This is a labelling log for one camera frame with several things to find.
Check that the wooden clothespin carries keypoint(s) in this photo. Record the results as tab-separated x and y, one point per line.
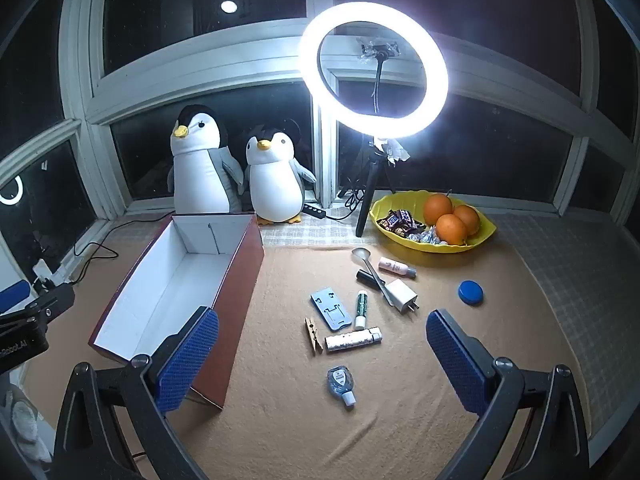
312	335

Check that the grey spoon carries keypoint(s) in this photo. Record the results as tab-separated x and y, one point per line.
360	256

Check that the green lip balm tube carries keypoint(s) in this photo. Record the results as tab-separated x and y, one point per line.
361	305

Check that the black tripod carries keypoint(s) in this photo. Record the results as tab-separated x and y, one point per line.
366	200

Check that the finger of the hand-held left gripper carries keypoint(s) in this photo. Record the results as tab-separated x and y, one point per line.
50	302
12	296

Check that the blue hand sanitizer bottle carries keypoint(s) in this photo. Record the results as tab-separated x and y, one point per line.
340	379

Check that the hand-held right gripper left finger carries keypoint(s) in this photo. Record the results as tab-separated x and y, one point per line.
186	360

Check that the crumpled plastic wrapper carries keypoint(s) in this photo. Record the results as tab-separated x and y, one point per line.
395	151

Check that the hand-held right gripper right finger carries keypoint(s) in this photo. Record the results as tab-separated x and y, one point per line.
457	355

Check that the white window frame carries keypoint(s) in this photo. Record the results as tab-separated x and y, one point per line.
200	55

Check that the blue round lid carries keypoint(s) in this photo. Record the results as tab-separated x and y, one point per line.
471	292

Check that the black cosmetic tube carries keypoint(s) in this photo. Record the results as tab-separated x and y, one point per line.
365	276

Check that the large penguin plush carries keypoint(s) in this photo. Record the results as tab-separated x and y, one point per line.
200	175

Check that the white cylindrical tube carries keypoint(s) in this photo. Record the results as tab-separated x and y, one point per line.
350	342

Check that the person's left hand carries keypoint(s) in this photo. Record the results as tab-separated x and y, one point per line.
22	420

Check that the white charger plug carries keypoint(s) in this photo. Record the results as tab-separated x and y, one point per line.
400	294

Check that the pile of wrapped candies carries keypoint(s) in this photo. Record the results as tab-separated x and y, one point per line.
400	220

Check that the blue phone stand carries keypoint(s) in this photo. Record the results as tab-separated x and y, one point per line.
320	300

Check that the small white bottle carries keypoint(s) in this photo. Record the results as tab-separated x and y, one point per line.
392	265

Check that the white power strip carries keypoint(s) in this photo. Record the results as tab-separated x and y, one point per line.
59	275

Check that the small penguin plush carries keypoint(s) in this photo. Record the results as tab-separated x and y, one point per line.
275	180

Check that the red cardboard box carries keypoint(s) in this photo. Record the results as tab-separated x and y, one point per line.
170	270

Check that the orange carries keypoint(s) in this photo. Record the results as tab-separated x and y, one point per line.
451	230
438	208
470	217

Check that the yellow plastic bowl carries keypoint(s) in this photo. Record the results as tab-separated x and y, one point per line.
385	205

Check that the black power strip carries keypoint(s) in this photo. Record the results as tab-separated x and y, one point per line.
314	210

